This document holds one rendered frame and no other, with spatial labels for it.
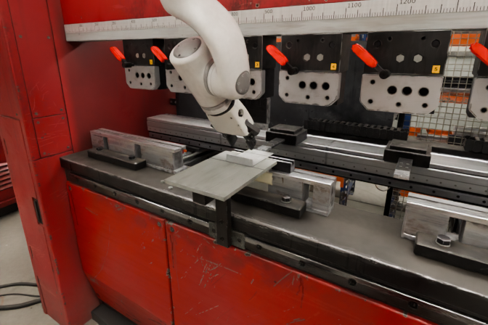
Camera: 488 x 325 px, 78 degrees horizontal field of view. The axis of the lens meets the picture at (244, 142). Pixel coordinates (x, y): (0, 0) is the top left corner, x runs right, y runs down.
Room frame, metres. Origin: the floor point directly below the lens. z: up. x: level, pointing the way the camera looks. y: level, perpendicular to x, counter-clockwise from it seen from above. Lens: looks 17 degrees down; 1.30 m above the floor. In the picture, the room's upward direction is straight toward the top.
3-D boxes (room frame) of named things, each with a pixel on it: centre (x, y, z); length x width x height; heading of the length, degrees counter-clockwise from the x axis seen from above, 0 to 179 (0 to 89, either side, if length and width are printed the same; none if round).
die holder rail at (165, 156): (1.15, 0.44, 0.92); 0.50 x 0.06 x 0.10; 58
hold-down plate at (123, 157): (1.13, 0.51, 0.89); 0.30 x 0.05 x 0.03; 58
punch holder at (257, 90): (0.88, 0.00, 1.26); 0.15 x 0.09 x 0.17; 58
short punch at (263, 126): (0.86, -0.03, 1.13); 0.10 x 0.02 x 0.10; 58
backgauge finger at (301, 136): (1.00, -0.12, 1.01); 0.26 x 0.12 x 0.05; 148
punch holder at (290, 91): (0.77, -0.17, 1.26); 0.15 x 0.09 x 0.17; 58
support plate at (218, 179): (0.74, 0.05, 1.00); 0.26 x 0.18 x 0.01; 148
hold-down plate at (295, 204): (0.79, -0.03, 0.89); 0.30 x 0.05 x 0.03; 58
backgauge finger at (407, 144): (0.79, -0.46, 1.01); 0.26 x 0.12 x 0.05; 148
